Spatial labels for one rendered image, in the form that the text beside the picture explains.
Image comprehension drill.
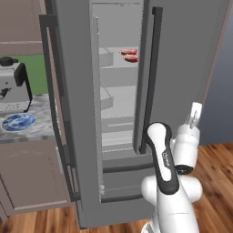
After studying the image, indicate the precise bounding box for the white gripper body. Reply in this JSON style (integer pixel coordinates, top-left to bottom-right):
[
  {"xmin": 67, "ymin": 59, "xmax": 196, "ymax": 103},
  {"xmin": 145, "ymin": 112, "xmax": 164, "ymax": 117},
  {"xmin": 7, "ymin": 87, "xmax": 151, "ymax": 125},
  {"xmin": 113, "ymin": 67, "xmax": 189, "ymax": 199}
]
[{"xmin": 189, "ymin": 102, "xmax": 204, "ymax": 123}]

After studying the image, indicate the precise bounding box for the grey fridge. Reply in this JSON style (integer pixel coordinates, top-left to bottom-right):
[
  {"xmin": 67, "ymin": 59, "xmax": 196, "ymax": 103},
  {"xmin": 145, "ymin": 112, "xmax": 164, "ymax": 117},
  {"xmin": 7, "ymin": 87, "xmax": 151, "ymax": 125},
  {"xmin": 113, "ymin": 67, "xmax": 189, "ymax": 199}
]
[{"xmin": 39, "ymin": 0, "xmax": 233, "ymax": 230}]

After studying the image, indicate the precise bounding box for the grey plain fridge door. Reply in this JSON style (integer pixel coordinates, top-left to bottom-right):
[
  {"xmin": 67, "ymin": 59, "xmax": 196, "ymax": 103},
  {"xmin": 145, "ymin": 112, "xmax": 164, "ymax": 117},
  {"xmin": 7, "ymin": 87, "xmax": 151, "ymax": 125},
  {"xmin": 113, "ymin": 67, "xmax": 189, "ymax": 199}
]
[{"xmin": 133, "ymin": 0, "xmax": 233, "ymax": 157}]

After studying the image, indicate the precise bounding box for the red raw steak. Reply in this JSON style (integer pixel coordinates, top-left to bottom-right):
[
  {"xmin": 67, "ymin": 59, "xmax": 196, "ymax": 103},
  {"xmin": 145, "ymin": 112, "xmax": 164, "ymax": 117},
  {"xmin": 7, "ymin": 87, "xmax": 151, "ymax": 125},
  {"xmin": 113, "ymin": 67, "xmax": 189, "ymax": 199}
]
[{"xmin": 119, "ymin": 47, "xmax": 139, "ymax": 64}]

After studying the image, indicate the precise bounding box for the grey fridge door bin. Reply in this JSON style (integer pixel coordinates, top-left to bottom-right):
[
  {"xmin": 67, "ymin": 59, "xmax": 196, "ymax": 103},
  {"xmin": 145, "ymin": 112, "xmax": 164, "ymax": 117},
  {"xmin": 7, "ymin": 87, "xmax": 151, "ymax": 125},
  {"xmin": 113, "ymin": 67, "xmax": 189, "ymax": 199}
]
[
  {"xmin": 99, "ymin": 86, "xmax": 115, "ymax": 111},
  {"xmin": 98, "ymin": 45, "xmax": 115, "ymax": 68}
]

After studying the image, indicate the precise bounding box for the grey fridge door with bins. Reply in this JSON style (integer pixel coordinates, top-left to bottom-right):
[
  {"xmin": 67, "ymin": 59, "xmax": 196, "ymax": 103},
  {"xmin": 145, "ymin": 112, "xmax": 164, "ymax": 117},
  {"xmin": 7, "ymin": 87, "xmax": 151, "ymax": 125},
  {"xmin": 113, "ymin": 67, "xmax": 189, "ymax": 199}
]
[{"xmin": 39, "ymin": 0, "xmax": 104, "ymax": 229}]

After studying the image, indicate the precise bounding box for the brown base cupboard door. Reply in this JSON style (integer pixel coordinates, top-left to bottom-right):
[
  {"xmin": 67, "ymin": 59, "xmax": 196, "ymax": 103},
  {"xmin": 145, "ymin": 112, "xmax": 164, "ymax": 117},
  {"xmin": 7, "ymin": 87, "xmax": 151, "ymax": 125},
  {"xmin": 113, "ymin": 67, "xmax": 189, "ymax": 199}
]
[{"xmin": 0, "ymin": 141, "xmax": 76, "ymax": 217}]

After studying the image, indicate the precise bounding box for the grey freezer drawer front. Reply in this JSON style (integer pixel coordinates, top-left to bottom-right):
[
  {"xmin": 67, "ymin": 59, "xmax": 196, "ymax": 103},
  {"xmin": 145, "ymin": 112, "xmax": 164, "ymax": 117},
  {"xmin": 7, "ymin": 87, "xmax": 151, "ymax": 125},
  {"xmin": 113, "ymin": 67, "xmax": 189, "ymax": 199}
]
[{"xmin": 100, "ymin": 154, "xmax": 159, "ymax": 220}]

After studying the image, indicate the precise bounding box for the blue patterned plate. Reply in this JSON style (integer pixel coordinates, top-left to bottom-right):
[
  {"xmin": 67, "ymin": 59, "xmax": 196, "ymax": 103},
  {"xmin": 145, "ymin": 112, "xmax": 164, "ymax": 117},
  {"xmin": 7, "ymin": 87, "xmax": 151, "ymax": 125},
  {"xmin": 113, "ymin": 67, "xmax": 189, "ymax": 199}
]
[{"xmin": 0, "ymin": 112, "xmax": 37, "ymax": 133}]

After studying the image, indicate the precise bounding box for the silver black coffee machine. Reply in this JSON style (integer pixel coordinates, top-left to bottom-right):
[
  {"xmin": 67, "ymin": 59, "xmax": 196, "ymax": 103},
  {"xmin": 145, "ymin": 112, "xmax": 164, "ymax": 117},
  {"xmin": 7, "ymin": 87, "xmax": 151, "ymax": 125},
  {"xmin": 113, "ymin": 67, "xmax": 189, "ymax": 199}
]
[{"xmin": 0, "ymin": 56, "xmax": 34, "ymax": 114}]

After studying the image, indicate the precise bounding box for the dark long fridge door handle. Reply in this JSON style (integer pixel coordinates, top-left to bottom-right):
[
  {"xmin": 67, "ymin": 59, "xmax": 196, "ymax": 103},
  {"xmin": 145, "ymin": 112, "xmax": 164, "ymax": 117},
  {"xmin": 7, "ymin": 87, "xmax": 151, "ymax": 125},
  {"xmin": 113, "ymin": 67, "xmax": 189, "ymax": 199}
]
[
  {"xmin": 138, "ymin": 6, "xmax": 164, "ymax": 155},
  {"xmin": 39, "ymin": 14, "xmax": 82, "ymax": 203}
]

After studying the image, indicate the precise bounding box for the dark freezer drawer handle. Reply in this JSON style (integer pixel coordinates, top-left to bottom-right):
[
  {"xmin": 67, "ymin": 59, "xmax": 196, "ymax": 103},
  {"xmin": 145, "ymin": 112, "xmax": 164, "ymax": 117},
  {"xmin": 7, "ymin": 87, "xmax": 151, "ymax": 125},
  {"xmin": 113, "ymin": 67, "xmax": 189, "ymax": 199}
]
[
  {"xmin": 102, "ymin": 162, "xmax": 155, "ymax": 175},
  {"xmin": 101, "ymin": 194, "xmax": 144, "ymax": 204}
]

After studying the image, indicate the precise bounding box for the grey cupboard handle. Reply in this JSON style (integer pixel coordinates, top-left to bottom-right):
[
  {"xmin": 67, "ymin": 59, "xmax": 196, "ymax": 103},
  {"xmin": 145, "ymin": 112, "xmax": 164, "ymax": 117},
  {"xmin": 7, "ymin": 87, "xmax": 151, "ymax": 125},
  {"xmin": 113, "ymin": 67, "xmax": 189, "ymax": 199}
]
[{"xmin": 55, "ymin": 146, "xmax": 66, "ymax": 175}]

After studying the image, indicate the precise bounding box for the brown wall cupboard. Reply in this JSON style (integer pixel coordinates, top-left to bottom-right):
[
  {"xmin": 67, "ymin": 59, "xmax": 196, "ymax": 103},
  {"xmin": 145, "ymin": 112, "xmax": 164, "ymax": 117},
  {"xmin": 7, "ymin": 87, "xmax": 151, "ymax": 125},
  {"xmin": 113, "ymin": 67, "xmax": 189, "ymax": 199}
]
[{"xmin": 0, "ymin": 0, "xmax": 47, "ymax": 56}]

